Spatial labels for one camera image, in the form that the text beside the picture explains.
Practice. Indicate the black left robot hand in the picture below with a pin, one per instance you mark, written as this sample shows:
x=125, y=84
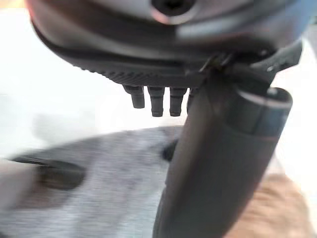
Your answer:
x=210, y=153

